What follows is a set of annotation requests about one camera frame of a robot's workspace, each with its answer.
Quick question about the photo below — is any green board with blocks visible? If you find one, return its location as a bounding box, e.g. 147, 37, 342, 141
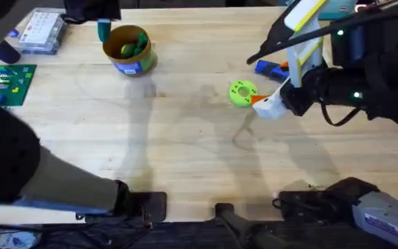
0, 64, 38, 108

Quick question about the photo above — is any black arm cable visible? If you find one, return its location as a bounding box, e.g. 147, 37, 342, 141
246, 6, 398, 66

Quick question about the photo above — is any printed paper sheet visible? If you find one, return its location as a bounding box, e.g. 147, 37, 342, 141
0, 228, 43, 249

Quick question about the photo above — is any clear plastic parts box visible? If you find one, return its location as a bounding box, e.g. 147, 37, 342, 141
17, 8, 69, 56

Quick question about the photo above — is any brown tub of toys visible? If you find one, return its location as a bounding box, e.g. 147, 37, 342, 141
102, 24, 158, 77

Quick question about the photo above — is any green disc with holes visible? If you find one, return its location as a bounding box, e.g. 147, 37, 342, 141
228, 79, 260, 108

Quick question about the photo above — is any black clamp bracket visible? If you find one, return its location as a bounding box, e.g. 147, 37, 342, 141
214, 203, 255, 249

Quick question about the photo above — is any blue electric screwdriver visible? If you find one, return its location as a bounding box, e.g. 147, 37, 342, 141
254, 59, 290, 82

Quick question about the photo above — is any black looped wrist cable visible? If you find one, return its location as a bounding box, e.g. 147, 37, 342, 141
319, 99, 363, 127

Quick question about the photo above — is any black rail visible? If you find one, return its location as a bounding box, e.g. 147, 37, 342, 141
0, 221, 398, 249

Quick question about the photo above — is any teal box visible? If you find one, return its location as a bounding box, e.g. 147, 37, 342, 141
318, 0, 359, 21

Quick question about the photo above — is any dark blue rounded object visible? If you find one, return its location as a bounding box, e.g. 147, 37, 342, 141
0, 40, 22, 65

